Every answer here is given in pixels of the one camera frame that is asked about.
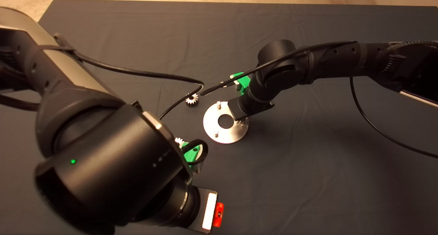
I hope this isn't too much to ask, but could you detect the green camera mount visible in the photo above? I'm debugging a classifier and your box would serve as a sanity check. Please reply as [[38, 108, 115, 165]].
[[181, 142, 203, 165], [230, 72, 252, 95]]

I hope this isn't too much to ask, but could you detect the round metal carrier plate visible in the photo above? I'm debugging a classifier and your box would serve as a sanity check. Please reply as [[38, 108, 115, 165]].
[[203, 101, 249, 145]]

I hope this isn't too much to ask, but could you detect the dark table cloth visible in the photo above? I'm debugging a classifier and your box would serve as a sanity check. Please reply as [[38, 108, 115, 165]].
[[0, 0, 438, 235]]

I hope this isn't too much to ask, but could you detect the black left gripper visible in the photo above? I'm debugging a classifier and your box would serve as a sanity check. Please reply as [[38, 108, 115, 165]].
[[191, 186, 225, 234]]

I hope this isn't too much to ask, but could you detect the black camera cable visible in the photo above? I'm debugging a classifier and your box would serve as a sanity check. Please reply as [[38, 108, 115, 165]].
[[53, 33, 209, 166], [200, 40, 438, 159]]

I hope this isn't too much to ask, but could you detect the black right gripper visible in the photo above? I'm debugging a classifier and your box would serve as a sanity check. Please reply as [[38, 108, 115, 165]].
[[227, 96, 275, 121]]

